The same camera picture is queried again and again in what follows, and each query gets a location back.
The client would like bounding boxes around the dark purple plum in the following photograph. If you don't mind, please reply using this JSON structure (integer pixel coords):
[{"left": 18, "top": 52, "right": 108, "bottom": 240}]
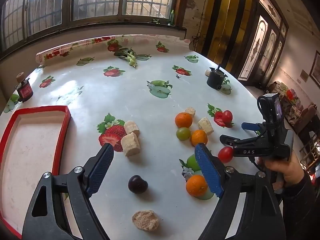
[{"left": 128, "top": 175, "right": 148, "bottom": 194}]

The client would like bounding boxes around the red cherry tomato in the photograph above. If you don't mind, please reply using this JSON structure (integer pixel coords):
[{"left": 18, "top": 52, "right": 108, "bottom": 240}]
[
  {"left": 221, "top": 110, "right": 233, "bottom": 123},
  {"left": 217, "top": 147, "right": 235, "bottom": 163}
]

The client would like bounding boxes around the brown bread piece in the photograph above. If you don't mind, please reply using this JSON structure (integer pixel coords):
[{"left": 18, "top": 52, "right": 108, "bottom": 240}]
[{"left": 132, "top": 210, "right": 160, "bottom": 232}]

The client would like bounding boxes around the person's right forearm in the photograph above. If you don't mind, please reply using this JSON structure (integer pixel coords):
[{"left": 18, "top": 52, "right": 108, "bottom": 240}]
[{"left": 281, "top": 171, "right": 320, "bottom": 240}]

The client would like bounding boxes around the floral covered furniture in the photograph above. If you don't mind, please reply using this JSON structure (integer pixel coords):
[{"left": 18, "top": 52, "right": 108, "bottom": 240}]
[{"left": 269, "top": 81, "right": 316, "bottom": 130}]

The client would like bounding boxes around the orange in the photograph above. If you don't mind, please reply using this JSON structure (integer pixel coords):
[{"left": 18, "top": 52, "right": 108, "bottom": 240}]
[
  {"left": 191, "top": 129, "right": 208, "bottom": 147},
  {"left": 174, "top": 112, "right": 193, "bottom": 128},
  {"left": 186, "top": 174, "right": 208, "bottom": 197}
]

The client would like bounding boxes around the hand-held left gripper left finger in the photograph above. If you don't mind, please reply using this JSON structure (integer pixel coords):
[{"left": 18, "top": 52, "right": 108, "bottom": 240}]
[{"left": 22, "top": 143, "right": 115, "bottom": 240}]

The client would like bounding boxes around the person's right hand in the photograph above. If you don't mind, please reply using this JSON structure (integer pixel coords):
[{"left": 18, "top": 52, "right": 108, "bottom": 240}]
[{"left": 257, "top": 152, "right": 305, "bottom": 195}]

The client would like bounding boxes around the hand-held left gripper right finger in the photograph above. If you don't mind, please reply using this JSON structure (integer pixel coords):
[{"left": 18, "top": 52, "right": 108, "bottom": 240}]
[{"left": 194, "top": 143, "right": 284, "bottom": 240}]

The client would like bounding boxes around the black motor with red label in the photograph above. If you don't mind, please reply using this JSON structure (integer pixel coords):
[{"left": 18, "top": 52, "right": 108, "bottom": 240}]
[{"left": 15, "top": 72, "right": 34, "bottom": 103}]

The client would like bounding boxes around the fruit print tablecloth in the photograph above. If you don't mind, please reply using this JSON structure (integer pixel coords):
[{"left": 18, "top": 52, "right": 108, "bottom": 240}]
[{"left": 0, "top": 34, "right": 265, "bottom": 240}]

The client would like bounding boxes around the green round fruit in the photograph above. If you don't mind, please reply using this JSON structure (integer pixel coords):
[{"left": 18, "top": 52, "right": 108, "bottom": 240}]
[{"left": 176, "top": 127, "right": 192, "bottom": 141}]

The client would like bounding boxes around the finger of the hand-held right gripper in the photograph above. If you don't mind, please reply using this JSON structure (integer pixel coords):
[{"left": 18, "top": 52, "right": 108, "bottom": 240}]
[
  {"left": 241, "top": 122, "right": 266, "bottom": 136},
  {"left": 220, "top": 134, "right": 263, "bottom": 156}
]

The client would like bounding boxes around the red rimmed tray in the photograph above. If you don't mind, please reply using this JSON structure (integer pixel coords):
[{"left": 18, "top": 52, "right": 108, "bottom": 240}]
[{"left": 0, "top": 106, "right": 72, "bottom": 239}]

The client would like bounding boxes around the window with metal grille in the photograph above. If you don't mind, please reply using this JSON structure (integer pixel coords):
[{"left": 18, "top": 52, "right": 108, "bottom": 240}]
[{"left": 0, "top": 0, "right": 190, "bottom": 53}]

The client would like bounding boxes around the framed wall picture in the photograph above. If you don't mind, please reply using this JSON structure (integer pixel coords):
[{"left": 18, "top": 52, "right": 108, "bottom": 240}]
[{"left": 309, "top": 51, "right": 320, "bottom": 83}]

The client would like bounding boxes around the green bok choy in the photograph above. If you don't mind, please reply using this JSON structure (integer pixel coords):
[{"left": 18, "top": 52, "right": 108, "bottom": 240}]
[{"left": 114, "top": 47, "right": 140, "bottom": 68}]

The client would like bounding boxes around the glass panel door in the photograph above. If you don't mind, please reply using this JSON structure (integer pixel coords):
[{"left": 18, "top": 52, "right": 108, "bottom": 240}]
[{"left": 237, "top": 0, "right": 288, "bottom": 88}]

